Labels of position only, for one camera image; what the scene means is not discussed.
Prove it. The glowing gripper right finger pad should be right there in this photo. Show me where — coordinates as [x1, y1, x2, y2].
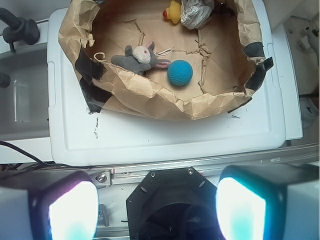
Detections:
[215, 164, 320, 240]

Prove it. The glowing gripper left finger pad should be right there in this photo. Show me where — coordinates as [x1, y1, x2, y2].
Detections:
[0, 170, 99, 240]

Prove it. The white plastic bin lid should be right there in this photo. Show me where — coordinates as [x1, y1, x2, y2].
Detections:
[47, 8, 286, 166]

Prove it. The clear plastic container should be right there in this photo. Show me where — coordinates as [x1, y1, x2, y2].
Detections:
[0, 43, 50, 141]

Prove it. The blue textured ball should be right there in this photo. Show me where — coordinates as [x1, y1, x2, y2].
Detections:
[167, 60, 193, 87]

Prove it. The grey plush mouse toy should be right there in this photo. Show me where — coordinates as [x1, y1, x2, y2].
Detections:
[110, 41, 171, 76]

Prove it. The brown paper bag tray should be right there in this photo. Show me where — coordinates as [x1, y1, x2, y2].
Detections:
[58, 0, 273, 121]

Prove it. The black clamp knob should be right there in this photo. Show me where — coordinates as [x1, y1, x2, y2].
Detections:
[0, 7, 41, 53]

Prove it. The crumpled white paper ball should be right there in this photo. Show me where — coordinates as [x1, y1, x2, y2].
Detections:
[180, 0, 215, 30]

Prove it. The yellow rubber duck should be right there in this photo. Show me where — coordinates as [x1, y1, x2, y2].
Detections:
[162, 0, 181, 24]

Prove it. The aluminium extrusion rail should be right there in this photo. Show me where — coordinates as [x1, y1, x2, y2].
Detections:
[0, 143, 320, 188]

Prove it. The black octagonal mount plate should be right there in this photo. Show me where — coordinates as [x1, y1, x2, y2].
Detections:
[126, 167, 224, 240]

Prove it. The black cable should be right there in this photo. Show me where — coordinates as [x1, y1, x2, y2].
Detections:
[0, 140, 73, 173]

